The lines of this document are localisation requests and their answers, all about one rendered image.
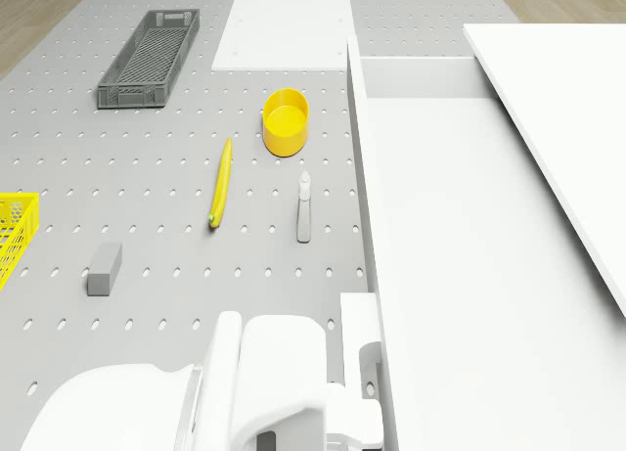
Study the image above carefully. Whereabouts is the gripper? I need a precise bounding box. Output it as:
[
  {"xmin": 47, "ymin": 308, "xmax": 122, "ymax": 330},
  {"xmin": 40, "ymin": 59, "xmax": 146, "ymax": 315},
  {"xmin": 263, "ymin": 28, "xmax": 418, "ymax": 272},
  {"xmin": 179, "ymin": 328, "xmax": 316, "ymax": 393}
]
[{"xmin": 323, "ymin": 381, "xmax": 385, "ymax": 451}]

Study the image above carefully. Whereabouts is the white drawer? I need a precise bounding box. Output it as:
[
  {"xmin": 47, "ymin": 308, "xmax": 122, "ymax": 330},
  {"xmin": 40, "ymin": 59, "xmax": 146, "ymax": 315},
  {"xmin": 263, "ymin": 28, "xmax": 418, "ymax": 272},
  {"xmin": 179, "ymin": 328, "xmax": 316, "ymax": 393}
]
[{"xmin": 339, "ymin": 34, "xmax": 626, "ymax": 451}]

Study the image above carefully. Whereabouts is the small white bottle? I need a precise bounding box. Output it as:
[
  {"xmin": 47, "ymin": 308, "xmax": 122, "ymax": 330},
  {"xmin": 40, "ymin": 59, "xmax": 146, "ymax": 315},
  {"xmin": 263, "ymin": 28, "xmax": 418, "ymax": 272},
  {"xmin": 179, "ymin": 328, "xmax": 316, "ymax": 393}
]
[{"xmin": 295, "ymin": 169, "xmax": 314, "ymax": 245}]

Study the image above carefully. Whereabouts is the banana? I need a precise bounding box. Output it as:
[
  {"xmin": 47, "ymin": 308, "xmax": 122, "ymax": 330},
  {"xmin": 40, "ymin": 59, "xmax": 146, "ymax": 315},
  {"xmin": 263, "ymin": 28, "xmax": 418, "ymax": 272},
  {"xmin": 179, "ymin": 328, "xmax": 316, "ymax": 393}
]
[{"xmin": 207, "ymin": 137, "xmax": 235, "ymax": 231}]

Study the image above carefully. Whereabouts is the grey cube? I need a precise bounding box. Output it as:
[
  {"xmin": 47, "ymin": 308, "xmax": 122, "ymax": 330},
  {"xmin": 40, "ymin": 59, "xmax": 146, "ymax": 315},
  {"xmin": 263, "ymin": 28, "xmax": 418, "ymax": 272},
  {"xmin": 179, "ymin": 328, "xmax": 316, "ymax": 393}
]
[{"xmin": 86, "ymin": 241, "xmax": 124, "ymax": 297}]

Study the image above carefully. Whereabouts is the yellow bowl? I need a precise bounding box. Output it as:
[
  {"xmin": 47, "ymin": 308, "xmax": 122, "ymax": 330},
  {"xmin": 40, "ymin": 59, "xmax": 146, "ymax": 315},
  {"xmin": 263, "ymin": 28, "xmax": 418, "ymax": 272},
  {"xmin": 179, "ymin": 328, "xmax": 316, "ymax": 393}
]
[{"xmin": 261, "ymin": 88, "xmax": 311, "ymax": 159}]

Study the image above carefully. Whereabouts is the white cabinet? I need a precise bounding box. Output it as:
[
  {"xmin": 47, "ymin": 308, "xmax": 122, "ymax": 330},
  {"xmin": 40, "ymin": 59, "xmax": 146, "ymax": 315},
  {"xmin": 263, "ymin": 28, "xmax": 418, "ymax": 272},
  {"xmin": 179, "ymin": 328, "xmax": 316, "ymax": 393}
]
[{"xmin": 463, "ymin": 23, "xmax": 626, "ymax": 320}]

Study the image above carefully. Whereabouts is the yellow basket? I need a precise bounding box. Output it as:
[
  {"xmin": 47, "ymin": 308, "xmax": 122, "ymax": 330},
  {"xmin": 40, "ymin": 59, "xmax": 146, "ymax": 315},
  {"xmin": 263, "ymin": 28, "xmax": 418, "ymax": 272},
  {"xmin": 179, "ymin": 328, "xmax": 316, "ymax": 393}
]
[{"xmin": 0, "ymin": 192, "xmax": 42, "ymax": 293}]

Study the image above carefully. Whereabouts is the dark grey basket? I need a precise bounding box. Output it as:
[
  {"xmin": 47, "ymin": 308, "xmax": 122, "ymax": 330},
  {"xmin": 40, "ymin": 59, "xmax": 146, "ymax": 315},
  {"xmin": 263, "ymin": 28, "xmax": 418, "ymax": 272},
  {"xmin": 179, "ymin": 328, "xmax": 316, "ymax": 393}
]
[{"xmin": 96, "ymin": 8, "xmax": 201, "ymax": 111}]

